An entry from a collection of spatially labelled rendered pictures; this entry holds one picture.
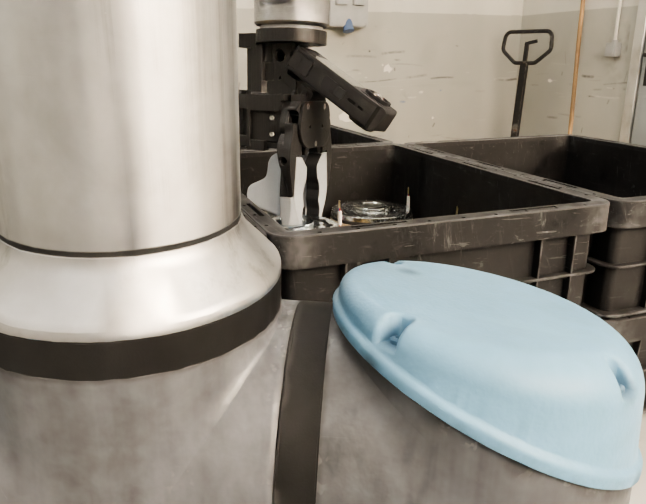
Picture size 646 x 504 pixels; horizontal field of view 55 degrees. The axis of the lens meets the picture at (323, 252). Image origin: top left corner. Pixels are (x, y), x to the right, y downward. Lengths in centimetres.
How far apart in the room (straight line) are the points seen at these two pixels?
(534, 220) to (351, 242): 16
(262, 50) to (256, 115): 6
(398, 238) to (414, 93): 410
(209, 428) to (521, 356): 10
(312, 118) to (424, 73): 394
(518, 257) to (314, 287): 18
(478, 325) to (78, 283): 13
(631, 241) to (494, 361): 43
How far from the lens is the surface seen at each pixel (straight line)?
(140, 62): 19
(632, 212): 59
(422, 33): 455
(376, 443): 21
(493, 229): 50
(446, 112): 469
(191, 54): 20
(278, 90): 65
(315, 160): 67
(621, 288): 62
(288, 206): 62
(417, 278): 26
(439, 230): 47
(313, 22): 63
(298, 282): 45
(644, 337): 65
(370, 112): 59
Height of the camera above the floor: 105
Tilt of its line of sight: 18 degrees down
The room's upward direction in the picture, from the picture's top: straight up
